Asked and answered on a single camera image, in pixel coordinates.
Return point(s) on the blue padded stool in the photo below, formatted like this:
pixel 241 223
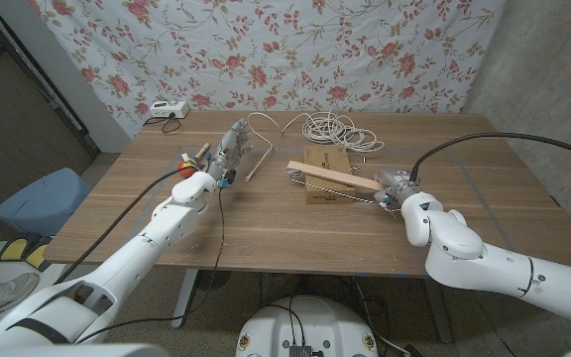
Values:
pixel 42 198

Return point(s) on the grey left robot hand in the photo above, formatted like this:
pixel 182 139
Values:
pixel 231 149

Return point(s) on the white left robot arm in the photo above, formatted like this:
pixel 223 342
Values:
pixel 166 233

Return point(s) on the white robot torso base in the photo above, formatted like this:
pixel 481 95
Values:
pixel 310 322

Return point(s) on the floral backdrop cloth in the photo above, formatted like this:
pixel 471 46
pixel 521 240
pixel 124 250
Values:
pixel 315 49

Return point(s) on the grey table leg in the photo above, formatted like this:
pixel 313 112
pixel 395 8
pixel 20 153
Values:
pixel 439 312

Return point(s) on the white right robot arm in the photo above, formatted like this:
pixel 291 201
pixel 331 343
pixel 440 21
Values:
pixel 464 258

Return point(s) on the brown cardboard package box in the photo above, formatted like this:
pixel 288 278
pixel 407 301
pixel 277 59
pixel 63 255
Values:
pixel 325 158

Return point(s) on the white table leg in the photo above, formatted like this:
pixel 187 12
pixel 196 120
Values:
pixel 185 297

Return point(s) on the yellow black foot pedal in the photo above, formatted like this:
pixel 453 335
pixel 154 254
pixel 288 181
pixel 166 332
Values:
pixel 15 249

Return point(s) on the wooden clip hanger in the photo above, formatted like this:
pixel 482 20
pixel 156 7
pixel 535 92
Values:
pixel 335 174

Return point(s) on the black round floor fan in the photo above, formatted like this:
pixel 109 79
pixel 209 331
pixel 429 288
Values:
pixel 213 280

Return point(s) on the white power strip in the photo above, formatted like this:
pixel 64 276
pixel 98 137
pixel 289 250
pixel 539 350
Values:
pixel 169 109

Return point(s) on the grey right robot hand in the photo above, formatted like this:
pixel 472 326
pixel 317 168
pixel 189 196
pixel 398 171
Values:
pixel 395 184

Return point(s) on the colourful wooden maraca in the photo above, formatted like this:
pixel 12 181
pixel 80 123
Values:
pixel 185 172

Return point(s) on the grey sneaker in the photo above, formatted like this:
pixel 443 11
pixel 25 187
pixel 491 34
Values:
pixel 3 292

